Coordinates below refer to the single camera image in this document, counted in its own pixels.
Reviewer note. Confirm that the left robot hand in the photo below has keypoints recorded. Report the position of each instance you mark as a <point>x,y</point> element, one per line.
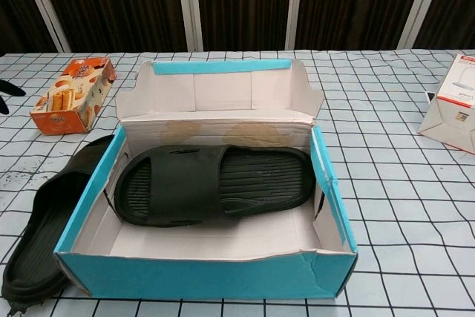
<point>11,88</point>

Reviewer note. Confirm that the black slipper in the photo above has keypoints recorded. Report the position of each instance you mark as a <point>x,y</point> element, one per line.
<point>178,183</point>
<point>41,228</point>

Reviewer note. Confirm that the orange biscuit box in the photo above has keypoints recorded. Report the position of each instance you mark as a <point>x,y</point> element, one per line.
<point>70,101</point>

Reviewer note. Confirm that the light blue shoe box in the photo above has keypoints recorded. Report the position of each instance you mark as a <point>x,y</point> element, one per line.
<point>208,276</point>

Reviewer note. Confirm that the white lamp box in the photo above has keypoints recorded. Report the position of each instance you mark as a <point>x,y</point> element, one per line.
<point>452,116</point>

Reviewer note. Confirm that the small black white card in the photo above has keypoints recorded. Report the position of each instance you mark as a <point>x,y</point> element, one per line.
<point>431,97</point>

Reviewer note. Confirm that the white metal frame post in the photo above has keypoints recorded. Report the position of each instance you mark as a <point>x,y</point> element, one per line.
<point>417,5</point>
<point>44,5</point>
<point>189,5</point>
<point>297,5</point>

